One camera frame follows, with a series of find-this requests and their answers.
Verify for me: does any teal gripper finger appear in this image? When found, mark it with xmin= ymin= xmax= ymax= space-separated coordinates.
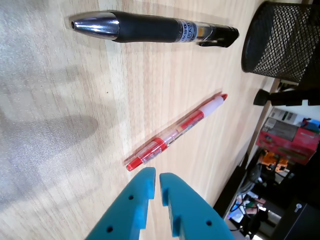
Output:
xmin=84 ymin=166 xmax=156 ymax=240
xmin=159 ymin=172 xmax=236 ymax=240

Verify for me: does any red pen with white grip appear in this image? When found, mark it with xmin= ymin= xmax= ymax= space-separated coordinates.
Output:
xmin=125 ymin=93 xmax=228 ymax=172

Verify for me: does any black pen with chrome tip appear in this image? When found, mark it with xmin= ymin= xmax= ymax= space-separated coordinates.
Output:
xmin=67 ymin=10 xmax=240 ymax=48

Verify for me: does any black mesh pen holder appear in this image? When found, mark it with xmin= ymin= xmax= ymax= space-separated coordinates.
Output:
xmin=241 ymin=0 xmax=320 ymax=85

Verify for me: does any black flat panel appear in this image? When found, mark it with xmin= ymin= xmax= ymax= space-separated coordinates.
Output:
xmin=212 ymin=147 xmax=253 ymax=218

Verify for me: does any orange packaged item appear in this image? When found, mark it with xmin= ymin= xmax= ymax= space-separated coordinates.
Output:
xmin=258 ymin=149 xmax=291 ymax=173

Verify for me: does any black cabinet with key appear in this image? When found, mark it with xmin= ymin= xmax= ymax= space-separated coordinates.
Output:
xmin=269 ymin=197 xmax=320 ymax=240

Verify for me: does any red cardboard box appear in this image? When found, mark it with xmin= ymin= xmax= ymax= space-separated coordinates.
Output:
xmin=255 ymin=117 xmax=320 ymax=166

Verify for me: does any white box with green label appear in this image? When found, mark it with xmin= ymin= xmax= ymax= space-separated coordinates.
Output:
xmin=269 ymin=107 xmax=305 ymax=125

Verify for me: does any black clamp mount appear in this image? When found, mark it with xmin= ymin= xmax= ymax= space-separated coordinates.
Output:
xmin=253 ymin=88 xmax=320 ymax=107

